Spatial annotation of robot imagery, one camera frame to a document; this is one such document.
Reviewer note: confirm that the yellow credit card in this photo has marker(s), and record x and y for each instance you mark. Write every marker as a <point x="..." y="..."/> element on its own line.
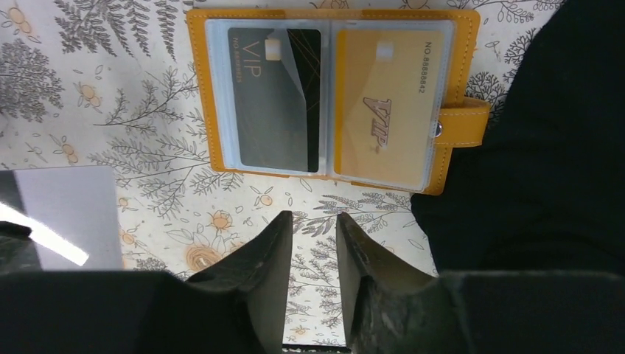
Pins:
<point x="388" y="85"/>

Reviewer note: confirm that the yellow leather card holder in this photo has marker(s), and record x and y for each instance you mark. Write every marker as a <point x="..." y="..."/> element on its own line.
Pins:
<point x="459" y="122"/>

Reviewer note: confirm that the floral patterned table mat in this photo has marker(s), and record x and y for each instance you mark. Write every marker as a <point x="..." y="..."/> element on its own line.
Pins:
<point x="112" y="83"/>

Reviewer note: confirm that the black cloth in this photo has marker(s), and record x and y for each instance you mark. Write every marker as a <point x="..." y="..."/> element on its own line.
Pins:
<point x="545" y="190"/>

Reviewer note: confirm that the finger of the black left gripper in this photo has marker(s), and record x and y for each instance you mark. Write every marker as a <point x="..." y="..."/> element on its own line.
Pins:
<point x="18" y="250"/>

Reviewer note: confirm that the black credit card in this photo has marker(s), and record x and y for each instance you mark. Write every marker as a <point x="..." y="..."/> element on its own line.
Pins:
<point x="276" y="77"/>

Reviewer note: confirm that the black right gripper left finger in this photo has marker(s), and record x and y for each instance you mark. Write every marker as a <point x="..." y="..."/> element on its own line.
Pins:
<point x="237" y="305"/>

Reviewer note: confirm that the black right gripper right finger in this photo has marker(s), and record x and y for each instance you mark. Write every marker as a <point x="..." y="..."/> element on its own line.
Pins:
<point x="389" y="306"/>

